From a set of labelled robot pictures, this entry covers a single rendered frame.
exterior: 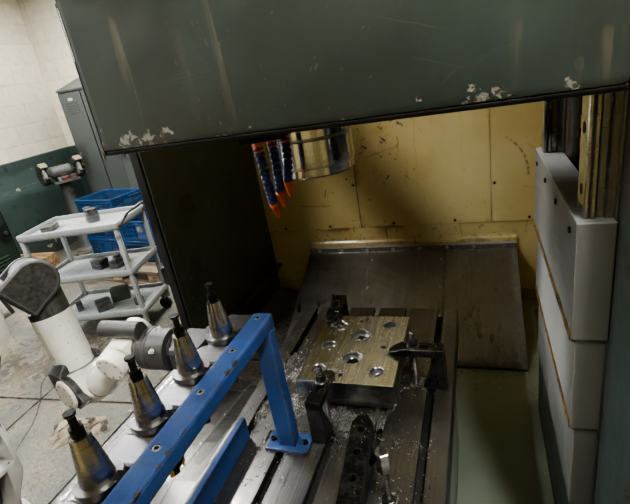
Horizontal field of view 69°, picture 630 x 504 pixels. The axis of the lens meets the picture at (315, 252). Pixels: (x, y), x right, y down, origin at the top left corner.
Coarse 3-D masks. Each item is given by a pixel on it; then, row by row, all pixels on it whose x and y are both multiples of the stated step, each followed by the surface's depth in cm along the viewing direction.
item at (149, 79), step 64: (64, 0) 59; (128, 0) 56; (192, 0) 54; (256, 0) 52; (320, 0) 50; (384, 0) 48; (448, 0) 46; (512, 0) 44; (576, 0) 43; (128, 64) 59; (192, 64) 57; (256, 64) 54; (320, 64) 52; (384, 64) 50; (448, 64) 48; (512, 64) 47; (576, 64) 45; (128, 128) 63; (192, 128) 60; (256, 128) 58; (320, 128) 56
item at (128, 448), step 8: (120, 440) 65; (128, 440) 65; (136, 440) 64; (144, 440) 64; (112, 448) 64; (120, 448) 63; (128, 448) 63; (136, 448) 63; (144, 448) 63; (112, 456) 62; (120, 456) 62; (128, 456) 62; (136, 456) 62; (128, 464) 61
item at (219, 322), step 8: (208, 304) 83; (216, 304) 83; (208, 312) 84; (216, 312) 83; (224, 312) 85; (208, 320) 85; (216, 320) 84; (224, 320) 84; (216, 328) 84; (224, 328) 85; (232, 328) 86; (216, 336) 85; (224, 336) 85
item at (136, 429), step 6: (168, 402) 70; (168, 408) 68; (168, 414) 68; (132, 420) 67; (162, 420) 66; (132, 426) 66; (138, 426) 66; (144, 426) 66; (150, 426) 65; (156, 426) 65; (162, 426) 66; (132, 432) 66; (138, 432) 65; (144, 432) 65; (150, 432) 65; (156, 432) 65
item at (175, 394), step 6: (174, 384) 75; (162, 390) 74; (168, 390) 74; (174, 390) 74; (180, 390) 73; (186, 390) 73; (162, 396) 73; (168, 396) 73; (174, 396) 72; (180, 396) 72; (186, 396) 72; (174, 402) 71; (180, 402) 71; (174, 408) 70
